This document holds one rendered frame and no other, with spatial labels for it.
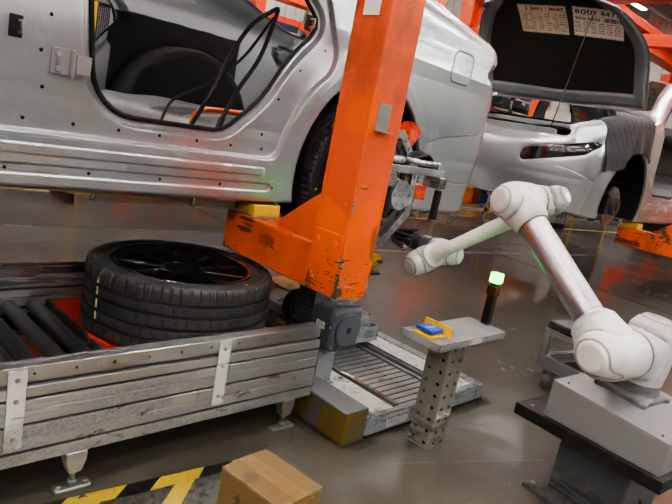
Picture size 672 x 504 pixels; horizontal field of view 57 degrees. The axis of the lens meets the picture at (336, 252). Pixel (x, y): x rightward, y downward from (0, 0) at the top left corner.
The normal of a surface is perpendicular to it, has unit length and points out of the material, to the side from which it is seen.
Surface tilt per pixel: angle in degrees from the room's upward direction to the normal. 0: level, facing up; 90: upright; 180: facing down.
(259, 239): 90
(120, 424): 90
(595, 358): 94
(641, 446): 90
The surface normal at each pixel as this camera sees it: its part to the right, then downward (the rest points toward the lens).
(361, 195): 0.68, 0.28
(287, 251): -0.70, 0.01
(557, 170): -0.20, 0.16
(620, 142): 0.41, 0.18
